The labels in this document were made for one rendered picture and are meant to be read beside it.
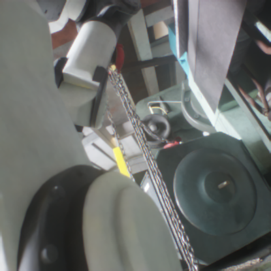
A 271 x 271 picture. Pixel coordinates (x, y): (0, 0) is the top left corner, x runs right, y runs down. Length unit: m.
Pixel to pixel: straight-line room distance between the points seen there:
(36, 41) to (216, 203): 0.73
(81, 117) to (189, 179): 0.52
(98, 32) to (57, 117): 0.32
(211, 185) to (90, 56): 0.61
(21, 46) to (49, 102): 0.05
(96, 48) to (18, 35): 0.26
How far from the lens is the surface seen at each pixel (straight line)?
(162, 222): 0.17
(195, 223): 0.78
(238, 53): 1.20
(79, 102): 0.39
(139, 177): 1.14
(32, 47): 0.22
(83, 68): 0.41
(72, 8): 0.56
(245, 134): 1.28
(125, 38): 1.94
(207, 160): 0.85
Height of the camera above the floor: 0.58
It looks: 23 degrees up
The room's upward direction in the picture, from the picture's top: 22 degrees counter-clockwise
